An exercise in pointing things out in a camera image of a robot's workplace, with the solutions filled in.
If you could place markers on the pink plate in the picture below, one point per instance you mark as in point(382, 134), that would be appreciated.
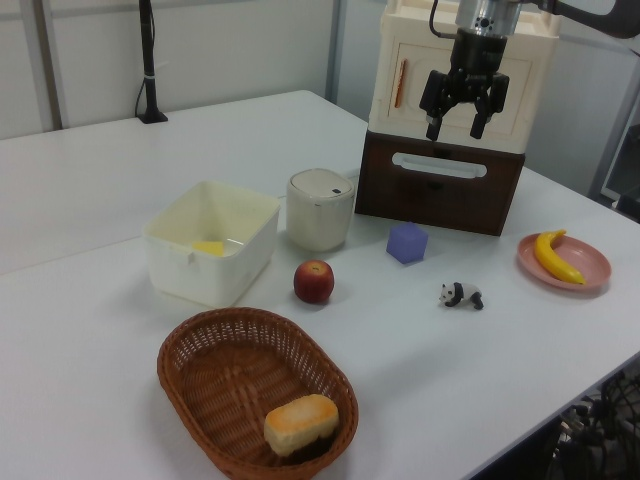
point(585, 260)

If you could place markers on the white square plastic bin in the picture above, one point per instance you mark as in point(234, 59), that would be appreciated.
point(210, 280)

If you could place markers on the purple cube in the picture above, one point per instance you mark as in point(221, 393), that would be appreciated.
point(406, 245)

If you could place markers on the red apple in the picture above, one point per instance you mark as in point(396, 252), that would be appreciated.
point(313, 282)

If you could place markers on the cream lidded trash can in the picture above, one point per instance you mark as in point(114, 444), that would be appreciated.
point(317, 220)

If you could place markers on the panda figurine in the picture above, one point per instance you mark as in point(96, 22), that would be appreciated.
point(462, 294)

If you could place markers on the dark brown wooden drawer box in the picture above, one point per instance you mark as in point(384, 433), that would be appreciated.
point(450, 210)

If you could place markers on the brown wicker basket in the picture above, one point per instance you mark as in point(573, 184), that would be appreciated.
point(225, 380)

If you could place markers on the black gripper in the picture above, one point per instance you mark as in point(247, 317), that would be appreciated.
point(480, 55)

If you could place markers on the yellow block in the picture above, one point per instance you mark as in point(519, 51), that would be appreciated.
point(209, 248)

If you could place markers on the black camera stand pole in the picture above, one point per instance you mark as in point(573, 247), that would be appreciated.
point(148, 60)

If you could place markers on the orange bread loaf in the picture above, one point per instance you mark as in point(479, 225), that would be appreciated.
point(300, 422)

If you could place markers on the yellow banana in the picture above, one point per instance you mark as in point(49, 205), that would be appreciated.
point(547, 260)

